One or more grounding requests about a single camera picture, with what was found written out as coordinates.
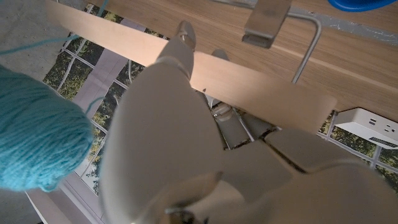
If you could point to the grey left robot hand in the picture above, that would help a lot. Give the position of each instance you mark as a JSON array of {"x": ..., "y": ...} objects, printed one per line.
[{"x": 161, "y": 149}]

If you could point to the wooden hanger bar with clips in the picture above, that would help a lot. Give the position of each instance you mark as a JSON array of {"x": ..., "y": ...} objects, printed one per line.
[{"x": 248, "y": 90}]

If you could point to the teal yarn skein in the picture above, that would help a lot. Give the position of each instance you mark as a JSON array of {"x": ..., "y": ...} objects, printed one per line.
[{"x": 37, "y": 133}]

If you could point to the small blue cup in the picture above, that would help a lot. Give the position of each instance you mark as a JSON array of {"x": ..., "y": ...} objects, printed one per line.
[{"x": 360, "y": 4}]

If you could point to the printed window backdrop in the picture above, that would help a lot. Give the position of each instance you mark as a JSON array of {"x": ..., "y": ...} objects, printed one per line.
[{"x": 99, "y": 77}]

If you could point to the white power strip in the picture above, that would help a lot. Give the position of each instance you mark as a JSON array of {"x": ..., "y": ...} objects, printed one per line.
[{"x": 363, "y": 124}]

